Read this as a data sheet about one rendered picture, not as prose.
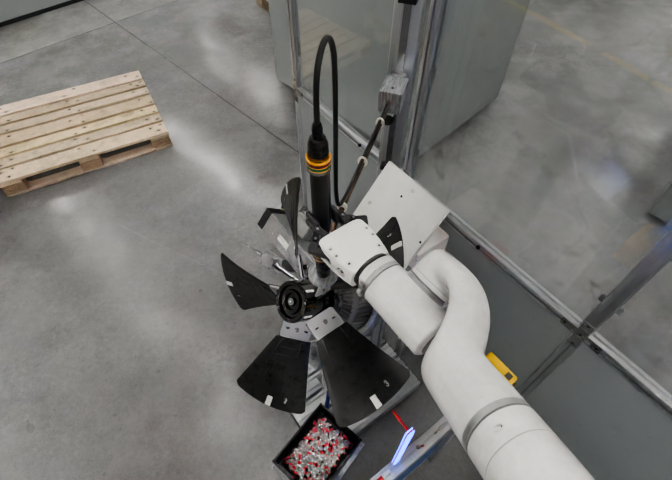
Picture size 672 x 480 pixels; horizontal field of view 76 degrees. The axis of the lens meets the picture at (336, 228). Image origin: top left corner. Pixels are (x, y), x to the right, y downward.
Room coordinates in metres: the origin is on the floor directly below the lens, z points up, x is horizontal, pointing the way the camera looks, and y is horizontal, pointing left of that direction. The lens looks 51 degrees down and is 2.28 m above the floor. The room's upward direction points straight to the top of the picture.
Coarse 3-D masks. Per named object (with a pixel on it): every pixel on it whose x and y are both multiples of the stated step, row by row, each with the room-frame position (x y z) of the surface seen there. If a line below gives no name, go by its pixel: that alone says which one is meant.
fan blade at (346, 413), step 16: (336, 336) 0.51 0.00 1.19; (352, 336) 0.51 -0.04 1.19; (320, 352) 0.47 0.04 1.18; (336, 352) 0.47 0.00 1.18; (352, 352) 0.47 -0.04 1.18; (368, 352) 0.47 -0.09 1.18; (384, 352) 0.46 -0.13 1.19; (336, 368) 0.43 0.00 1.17; (352, 368) 0.42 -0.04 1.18; (368, 368) 0.42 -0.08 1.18; (384, 368) 0.42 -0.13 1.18; (400, 368) 0.42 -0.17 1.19; (336, 384) 0.39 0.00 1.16; (352, 384) 0.39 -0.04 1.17; (368, 384) 0.39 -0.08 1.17; (400, 384) 0.38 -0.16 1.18; (336, 400) 0.35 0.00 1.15; (352, 400) 0.35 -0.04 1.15; (368, 400) 0.35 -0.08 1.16; (384, 400) 0.35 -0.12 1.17; (336, 416) 0.32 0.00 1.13; (352, 416) 0.32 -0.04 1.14
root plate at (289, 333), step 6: (288, 324) 0.57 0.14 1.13; (294, 324) 0.58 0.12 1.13; (300, 324) 0.58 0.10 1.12; (282, 330) 0.56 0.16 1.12; (288, 330) 0.56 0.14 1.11; (294, 330) 0.56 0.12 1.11; (300, 330) 0.56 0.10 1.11; (306, 330) 0.57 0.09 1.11; (288, 336) 0.55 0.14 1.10; (294, 336) 0.55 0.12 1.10; (300, 336) 0.55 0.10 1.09; (306, 336) 0.55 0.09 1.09
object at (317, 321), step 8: (328, 312) 0.58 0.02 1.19; (336, 312) 0.58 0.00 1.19; (312, 320) 0.56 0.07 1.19; (320, 320) 0.56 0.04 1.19; (328, 320) 0.56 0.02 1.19; (336, 320) 0.56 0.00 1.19; (312, 328) 0.53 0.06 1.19; (320, 328) 0.53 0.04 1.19; (328, 328) 0.53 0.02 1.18; (320, 336) 0.51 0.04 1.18
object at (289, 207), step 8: (288, 184) 0.91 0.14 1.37; (296, 184) 0.86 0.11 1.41; (288, 192) 0.89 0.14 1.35; (296, 192) 0.84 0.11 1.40; (288, 200) 0.88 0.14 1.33; (296, 200) 0.82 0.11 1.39; (288, 208) 0.86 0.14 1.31; (296, 208) 0.81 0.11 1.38; (288, 216) 0.87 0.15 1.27; (296, 216) 0.79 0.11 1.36; (296, 224) 0.77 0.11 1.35; (296, 232) 0.76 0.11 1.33; (296, 240) 0.74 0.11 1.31; (296, 248) 0.73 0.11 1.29; (296, 256) 0.75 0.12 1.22
